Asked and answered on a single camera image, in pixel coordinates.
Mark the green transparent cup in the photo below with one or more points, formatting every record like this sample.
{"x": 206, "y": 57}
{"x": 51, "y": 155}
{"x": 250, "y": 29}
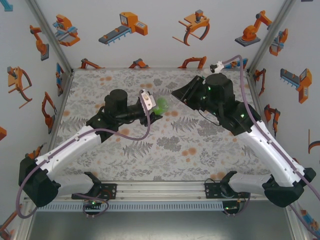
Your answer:
{"x": 161, "y": 103}

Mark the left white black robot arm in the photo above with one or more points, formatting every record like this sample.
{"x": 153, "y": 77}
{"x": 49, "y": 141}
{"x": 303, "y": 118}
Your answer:
{"x": 67, "y": 147}

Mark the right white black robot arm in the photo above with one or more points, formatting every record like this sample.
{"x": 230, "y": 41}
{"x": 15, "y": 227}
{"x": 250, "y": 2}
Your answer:
{"x": 272, "y": 155}

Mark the floral patterned tablecloth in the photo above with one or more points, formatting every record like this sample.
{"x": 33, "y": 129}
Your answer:
{"x": 162, "y": 155}

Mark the small circuit board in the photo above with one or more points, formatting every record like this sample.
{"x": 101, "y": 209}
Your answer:
{"x": 231, "y": 207}
{"x": 92, "y": 203}

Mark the grey metal base panel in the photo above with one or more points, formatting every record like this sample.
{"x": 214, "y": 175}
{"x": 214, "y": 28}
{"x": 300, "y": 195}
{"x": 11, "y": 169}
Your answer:
{"x": 160, "y": 227}

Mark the aluminium frame side rail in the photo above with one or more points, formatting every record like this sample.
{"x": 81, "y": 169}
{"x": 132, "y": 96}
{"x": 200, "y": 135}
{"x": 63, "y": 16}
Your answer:
{"x": 64, "y": 95}
{"x": 256, "y": 100}

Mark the aluminium frame post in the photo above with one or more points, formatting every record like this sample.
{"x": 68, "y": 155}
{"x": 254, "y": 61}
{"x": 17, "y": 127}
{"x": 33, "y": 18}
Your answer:
{"x": 293, "y": 230}
{"x": 268, "y": 37}
{"x": 52, "y": 37}
{"x": 25, "y": 226}

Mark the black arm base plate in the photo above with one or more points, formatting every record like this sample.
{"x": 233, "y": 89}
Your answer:
{"x": 210, "y": 191}
{"x": 112, "y": 191}

